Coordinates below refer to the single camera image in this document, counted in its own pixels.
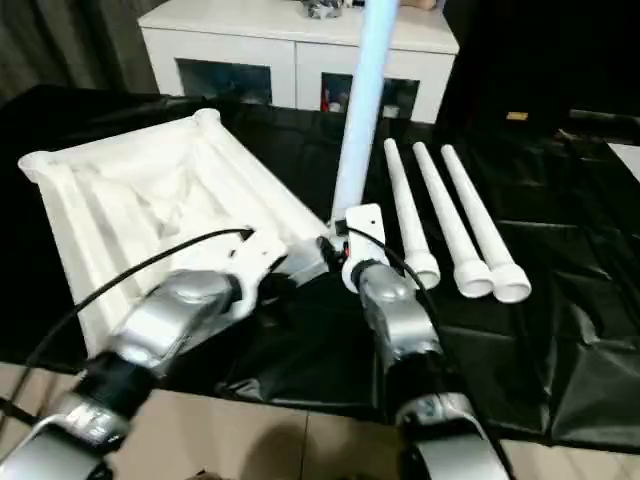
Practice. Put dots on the white plastic table leg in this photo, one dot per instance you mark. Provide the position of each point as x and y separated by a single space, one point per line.
410 210
485 220
365 100
450 215

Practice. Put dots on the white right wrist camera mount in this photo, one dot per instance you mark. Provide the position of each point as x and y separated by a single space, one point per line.
365 235

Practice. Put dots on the small yellow box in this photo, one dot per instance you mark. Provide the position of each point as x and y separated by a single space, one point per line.
517 116

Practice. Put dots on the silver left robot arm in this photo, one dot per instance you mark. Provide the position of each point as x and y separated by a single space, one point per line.
150 325

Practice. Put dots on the white jar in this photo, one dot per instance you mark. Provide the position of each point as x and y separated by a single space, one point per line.
391 112

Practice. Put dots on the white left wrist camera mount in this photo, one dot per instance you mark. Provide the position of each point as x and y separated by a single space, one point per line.
260 260

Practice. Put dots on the white sheet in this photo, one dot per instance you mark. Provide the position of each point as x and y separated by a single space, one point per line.
625 160

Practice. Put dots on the grey curtain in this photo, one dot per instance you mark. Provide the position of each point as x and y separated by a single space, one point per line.
65 45

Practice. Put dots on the white cabinet with glass doors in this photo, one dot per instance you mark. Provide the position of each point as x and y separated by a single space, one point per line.
240 35

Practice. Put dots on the black mat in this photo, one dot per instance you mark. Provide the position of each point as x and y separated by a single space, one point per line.
550 300

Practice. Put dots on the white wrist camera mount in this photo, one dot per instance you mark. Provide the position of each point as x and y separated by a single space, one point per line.
365 235
260 260

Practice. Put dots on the white plastic table top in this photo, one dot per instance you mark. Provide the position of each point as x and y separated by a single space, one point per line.
150 190

